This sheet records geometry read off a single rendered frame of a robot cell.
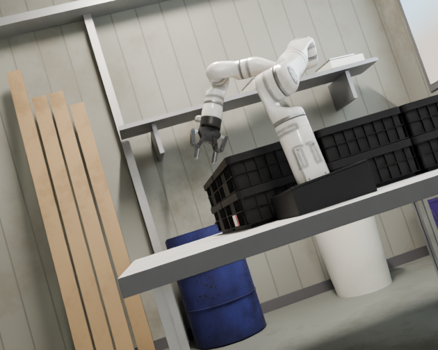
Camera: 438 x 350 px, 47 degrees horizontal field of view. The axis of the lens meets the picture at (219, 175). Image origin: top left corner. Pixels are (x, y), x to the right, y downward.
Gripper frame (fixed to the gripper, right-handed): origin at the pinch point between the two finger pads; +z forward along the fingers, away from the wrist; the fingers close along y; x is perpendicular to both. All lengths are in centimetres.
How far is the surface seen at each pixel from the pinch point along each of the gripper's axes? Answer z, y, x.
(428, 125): -17, 63, -36
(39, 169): -19, -67, 200
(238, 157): 4.7, 4.0, -25.0
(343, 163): 0.9, 36.4, -31.1
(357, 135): -9, 41, -31
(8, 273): 54, -75, 231
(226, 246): 36, -10, -71
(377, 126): -13, 47, -33
